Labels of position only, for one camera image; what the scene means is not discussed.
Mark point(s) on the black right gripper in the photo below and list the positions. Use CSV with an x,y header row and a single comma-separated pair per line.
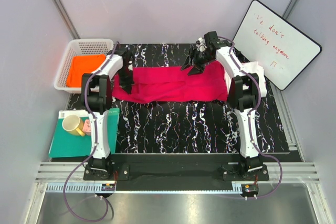
x,y
197,68

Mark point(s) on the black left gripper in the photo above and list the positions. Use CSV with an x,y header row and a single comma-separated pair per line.
x,y
127,85

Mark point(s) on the crimson red t shirt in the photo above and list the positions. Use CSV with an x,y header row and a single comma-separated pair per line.
x,y
171,84

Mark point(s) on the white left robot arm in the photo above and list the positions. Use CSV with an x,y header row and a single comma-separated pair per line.
x,y
96,93

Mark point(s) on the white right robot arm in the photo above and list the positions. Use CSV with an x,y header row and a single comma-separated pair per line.
x,y
244,92

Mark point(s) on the orange t shirt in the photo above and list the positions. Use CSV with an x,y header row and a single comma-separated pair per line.
x,y
84,73

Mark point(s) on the pink eraser block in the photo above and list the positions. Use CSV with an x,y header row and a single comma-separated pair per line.
x,y
87,127

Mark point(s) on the folded white t shirt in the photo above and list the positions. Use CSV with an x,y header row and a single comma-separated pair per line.
x,y
251,67

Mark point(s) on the black marbled table mat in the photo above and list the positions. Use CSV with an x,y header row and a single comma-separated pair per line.
x,y
192,127

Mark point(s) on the white plastic basket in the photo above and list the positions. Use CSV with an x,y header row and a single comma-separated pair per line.
x,y
79,47

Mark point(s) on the cream yellow mug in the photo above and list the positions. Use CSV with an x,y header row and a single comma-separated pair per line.
x,y
73,124

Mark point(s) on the green paper folder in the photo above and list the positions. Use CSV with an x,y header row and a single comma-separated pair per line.
x,y
65,144

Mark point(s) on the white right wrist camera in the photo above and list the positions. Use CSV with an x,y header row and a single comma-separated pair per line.
x,y
201,45

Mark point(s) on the white whiteboard black frame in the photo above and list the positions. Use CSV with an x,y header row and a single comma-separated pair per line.
x,y
279,47

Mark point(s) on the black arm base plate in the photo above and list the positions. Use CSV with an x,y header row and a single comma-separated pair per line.
x,y
133,166

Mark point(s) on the aluminium frame rail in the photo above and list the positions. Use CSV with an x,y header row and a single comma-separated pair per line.
x,y
271,172

